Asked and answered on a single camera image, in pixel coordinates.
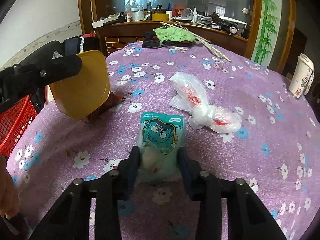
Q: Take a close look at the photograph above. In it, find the floral paper cup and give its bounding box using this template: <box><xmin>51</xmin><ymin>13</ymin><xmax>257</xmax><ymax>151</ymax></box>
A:
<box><xmin>289</xmin><ymin>53</ymin><xmax>315</xmax><ymax>99</ymax></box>

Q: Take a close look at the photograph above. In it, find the purple floral tablecloth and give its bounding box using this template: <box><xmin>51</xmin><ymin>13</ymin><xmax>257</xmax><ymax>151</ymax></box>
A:
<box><xmin>7</xmin><ymin>42</ymin><xmax>319</xmax><ymax>239</ymax></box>

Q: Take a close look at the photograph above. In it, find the green cloth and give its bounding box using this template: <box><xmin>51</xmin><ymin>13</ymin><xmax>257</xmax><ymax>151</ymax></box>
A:
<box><xmin>153</xmin><ymin>27</ymin><xmax>195</xmax><ymax>43</ymax></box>

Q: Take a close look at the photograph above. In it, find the red plastic basket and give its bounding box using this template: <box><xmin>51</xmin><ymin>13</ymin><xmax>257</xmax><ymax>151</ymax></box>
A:
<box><xmin>1</xmin><ymin>87</ymin><xmax>47</xmax><ymax>157</ymax></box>

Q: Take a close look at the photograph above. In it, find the white tied plastic bag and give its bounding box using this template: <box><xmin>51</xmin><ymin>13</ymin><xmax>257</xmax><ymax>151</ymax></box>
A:
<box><xmin>169</xmin><ymin>72</ymin><xmax>242</xmax><ymax>134</ymax></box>

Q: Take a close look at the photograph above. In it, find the teal cartoon tissue pack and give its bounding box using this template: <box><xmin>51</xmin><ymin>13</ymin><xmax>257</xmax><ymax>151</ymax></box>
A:
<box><xmin>137</xmin><ymin>112</ymin><xmax>185</xmax><ymax>183</ymax></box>

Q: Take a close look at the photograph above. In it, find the black sofa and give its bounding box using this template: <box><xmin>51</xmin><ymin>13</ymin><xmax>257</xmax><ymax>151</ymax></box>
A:
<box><xmin>20</xmin><ymin>41</ymin><xmax>65</xmax><ymax>66</ymax></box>

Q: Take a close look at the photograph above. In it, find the red snack wrapper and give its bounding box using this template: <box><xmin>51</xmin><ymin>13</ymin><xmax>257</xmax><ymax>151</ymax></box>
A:
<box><xmin>81</xmin><ymin>92</ymin><xmax>124</xmax><ymax>123</ymax></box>

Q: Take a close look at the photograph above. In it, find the yellow container on counter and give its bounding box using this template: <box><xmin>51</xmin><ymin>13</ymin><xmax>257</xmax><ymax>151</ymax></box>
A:
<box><xmin>152</xmin><ymin>13</ymin><xmax>169</xmax><ymax>22</ymax></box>

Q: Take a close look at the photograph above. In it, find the left hand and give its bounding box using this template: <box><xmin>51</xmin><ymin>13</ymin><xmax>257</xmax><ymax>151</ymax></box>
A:
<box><xmin>0</xmin><ymin>155</ymin><xmax>20</xmax><ymax>219</ymax></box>

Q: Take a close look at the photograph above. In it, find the black pouch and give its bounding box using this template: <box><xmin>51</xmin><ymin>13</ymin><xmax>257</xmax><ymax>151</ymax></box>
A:
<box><xmin>142</xmin><ymin>30</ymin><xmax>162</xmax><ymax>49</ymax></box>

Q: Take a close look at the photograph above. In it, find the wooden counter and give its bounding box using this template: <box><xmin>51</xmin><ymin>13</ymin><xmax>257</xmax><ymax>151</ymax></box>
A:
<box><xmin>95</xmin><ymin>21</ymin><xmax>252</xmax><ymax>59</ymax></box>

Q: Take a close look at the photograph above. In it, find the wooden sticks bundle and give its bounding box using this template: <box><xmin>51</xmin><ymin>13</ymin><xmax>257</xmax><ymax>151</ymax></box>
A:
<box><xmin>160</xmin><ymin>21</ymin><xmax>231</xmax><ymax>62</ymax></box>

